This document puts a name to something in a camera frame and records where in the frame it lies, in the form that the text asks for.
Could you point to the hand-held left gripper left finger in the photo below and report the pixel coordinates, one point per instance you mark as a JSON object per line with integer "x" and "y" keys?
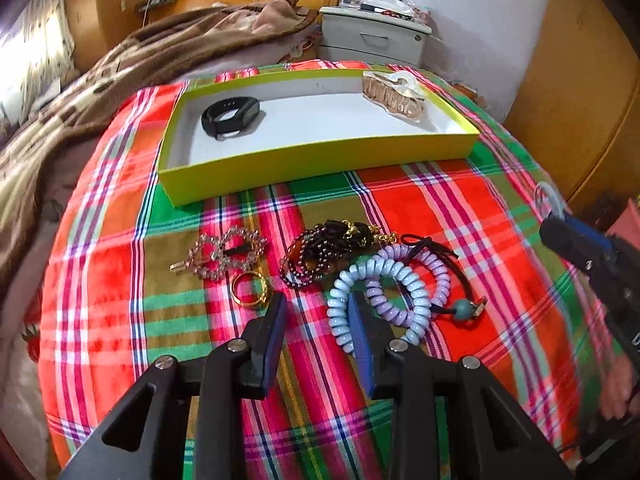
{"x": 277, "y": 330}

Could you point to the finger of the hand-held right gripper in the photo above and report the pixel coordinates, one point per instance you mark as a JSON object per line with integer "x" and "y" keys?
{"x": 587, "y": 234}
{"x": 567, "y": 245}

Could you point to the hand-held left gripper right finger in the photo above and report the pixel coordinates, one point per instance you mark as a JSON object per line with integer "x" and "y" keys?
{"x": 360, "y": 340}

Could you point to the crystal hair clip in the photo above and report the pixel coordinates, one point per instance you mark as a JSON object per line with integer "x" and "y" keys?
{"x": 197, "y": 247}

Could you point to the yellow-green cardboard box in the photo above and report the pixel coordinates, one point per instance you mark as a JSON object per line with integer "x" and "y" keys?
{"x": 320, "y": 160}

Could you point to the person's right forearm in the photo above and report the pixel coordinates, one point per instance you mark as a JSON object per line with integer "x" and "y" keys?
{"x": 610, "y": 455}

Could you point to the person's right hand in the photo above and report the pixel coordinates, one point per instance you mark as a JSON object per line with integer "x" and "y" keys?
{"x": 620, "y": 385}

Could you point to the pink object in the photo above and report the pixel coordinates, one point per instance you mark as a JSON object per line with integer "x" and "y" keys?
{"x": 629, "y": 217}

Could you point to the large wooden wardrobe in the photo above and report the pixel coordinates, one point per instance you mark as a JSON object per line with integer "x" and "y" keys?
{"x": 580, "y": 85}

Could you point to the black wristband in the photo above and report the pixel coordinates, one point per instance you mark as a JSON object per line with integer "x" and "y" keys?
{"x": 210, "y": 120}

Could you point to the rose gold hair claw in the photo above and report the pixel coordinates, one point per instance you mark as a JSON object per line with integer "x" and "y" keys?
{"x": 395, "y": 100}

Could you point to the grey nightstand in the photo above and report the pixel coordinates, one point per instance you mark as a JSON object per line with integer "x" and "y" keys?
{"x": 370, "y": 40}

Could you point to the pile of small clutter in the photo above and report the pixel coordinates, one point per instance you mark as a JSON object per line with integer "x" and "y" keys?
{"x": 395, "y": 6}

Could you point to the brown patterned blanket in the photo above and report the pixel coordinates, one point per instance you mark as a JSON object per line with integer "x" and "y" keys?
{"x": 125, "y": 70}

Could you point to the patterned curtain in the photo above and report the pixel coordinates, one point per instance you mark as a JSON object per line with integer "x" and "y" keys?
{"x": 35, "y": 65}

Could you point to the wooden cabinet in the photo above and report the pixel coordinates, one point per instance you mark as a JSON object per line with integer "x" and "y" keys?
{"x": 110, "y": 10}

